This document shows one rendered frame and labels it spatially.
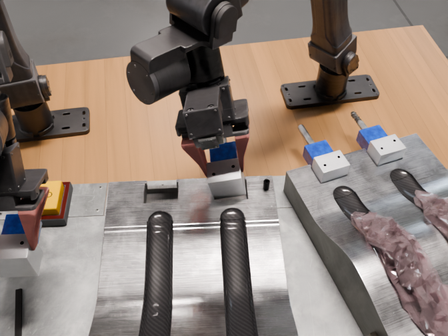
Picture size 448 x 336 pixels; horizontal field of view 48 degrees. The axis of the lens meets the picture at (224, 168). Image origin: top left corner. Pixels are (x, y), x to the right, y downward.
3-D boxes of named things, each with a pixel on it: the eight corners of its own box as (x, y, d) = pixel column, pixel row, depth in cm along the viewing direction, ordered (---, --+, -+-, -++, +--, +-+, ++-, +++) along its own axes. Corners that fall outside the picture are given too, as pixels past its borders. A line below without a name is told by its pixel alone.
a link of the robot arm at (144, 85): (165, 120, 61) (165, 33, 53) (122, 87, 65) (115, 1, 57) (231, 85, 68) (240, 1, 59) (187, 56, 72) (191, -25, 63)
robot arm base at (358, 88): (389, 69, 99) (377, 47, 104) (291, 80, 97) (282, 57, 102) (380, 99, 105) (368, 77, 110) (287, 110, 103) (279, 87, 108)
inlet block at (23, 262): (20, 197, 76) (8, 175, 71) (53, 195, 76) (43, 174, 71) (1, 277, 68) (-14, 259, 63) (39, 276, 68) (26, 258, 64)
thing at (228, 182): (209, 131, 85) (203, 112, 80) (239, 126, 84) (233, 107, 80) (214, 199, 78) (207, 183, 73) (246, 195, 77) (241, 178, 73)
